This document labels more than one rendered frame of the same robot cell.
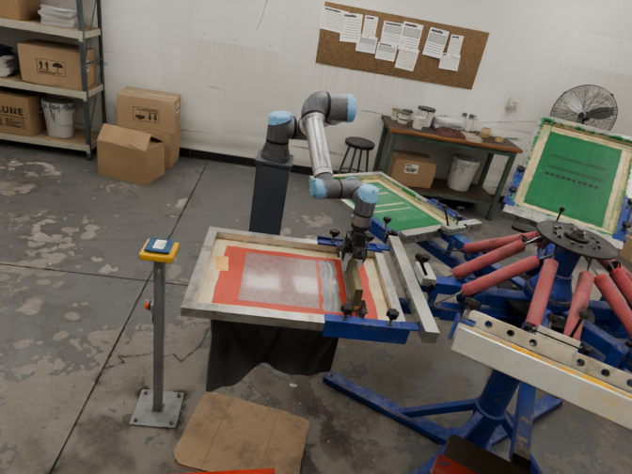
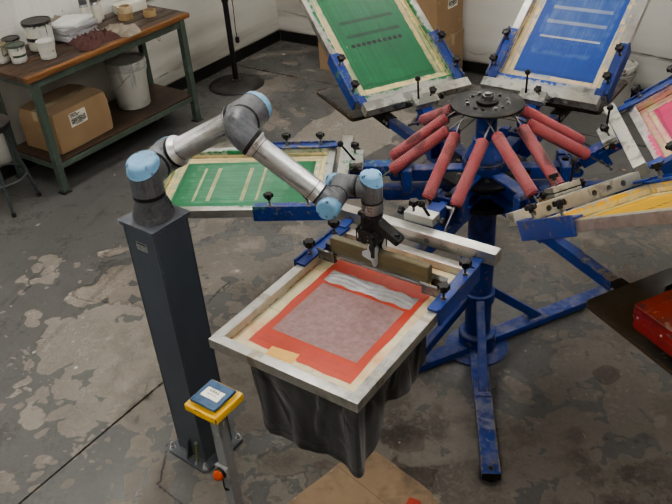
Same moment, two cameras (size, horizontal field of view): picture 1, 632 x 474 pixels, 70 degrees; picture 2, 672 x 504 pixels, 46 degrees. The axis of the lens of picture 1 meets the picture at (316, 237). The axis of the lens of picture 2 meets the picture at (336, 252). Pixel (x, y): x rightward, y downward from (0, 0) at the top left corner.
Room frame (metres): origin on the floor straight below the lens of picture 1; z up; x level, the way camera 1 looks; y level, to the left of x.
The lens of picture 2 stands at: (0.04, 1.58, 2.62)
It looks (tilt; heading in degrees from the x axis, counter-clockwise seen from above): 34 degrees down; 315
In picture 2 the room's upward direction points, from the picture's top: 5 degrees counter-clockwise
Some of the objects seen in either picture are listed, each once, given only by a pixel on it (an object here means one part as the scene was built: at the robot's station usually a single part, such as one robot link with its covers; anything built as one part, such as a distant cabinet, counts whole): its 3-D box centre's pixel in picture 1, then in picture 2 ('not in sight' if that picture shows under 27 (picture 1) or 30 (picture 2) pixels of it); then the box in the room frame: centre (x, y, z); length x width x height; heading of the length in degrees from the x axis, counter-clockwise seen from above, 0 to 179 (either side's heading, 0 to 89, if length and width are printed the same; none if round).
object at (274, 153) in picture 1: (276, 148); (151, 203); (2.22, 0.29, 1.25); 0.15 x 0.15 x 0.10
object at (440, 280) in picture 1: (434, 284); (428, 218); (1.59, -0.51, 1.02); 0.17 x 0.06 x 0.05; 98
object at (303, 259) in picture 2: (348, 248); (323, 249); (1.82, -0.16, 0.98); 0.30 x 0.05 x 0.07; 98
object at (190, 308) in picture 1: (297, 276); (349, 305); (1.51, 0.04, 0.97); 0.79 x 0.58 x 0.04; 98
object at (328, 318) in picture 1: (365, 328); (454, 292); (1.27, -0.23, 0.98); 0.30 x 0.05 x 0.07; 98
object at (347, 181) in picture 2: (351, 189); (341, 186); (1.65, -0.10, 1.33); 0.11 x 0.11 x 0.08; 24
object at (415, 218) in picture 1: (404, 199); (275, 162); (2.37, -0.45, 1.05); 1.08 x 0.61 x 0.23; 38
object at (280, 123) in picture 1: (280, 125); (145, 173); (2.23, 0.28, 1.37); 0.13 x 0.12 x 0.14; 114
